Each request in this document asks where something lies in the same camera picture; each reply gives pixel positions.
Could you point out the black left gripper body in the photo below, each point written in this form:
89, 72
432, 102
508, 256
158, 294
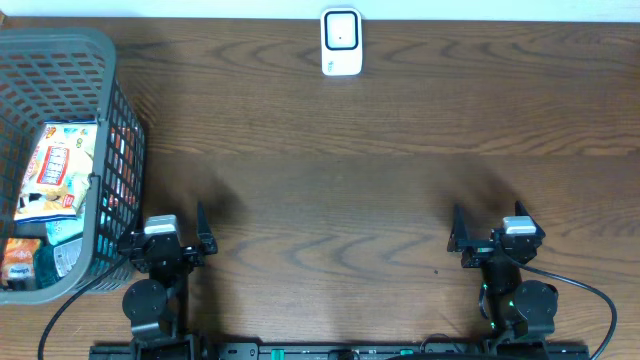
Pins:
176, 273

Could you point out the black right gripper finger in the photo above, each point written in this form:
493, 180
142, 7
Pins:
520, 210
458, 239

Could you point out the teal mouthwash bottle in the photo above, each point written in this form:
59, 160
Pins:
53, 262

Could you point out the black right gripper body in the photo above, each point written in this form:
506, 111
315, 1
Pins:
479, 251

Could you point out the orange tissue pack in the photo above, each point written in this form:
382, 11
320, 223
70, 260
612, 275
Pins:
18, 259

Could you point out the small teal wipes packet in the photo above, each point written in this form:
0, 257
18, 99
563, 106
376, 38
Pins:
59, 231

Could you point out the white barcode scanner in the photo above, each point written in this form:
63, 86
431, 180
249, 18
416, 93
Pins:
341, 42

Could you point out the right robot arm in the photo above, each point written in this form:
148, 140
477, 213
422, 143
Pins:
521, 312

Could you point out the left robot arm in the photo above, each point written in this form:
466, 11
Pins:
157, 306

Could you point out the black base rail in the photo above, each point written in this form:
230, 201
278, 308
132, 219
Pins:
430, 350

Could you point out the grey plastic mesh basket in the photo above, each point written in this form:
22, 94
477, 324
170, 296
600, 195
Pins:
70, 74

